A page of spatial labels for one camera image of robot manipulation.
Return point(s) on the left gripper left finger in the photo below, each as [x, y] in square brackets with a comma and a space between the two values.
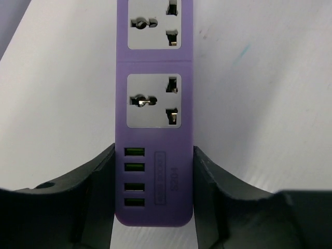
[75, 210]

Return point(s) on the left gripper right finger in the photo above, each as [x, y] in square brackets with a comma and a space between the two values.
[230, 213]

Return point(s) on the purple power strip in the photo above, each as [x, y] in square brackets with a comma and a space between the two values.
[154, 113]

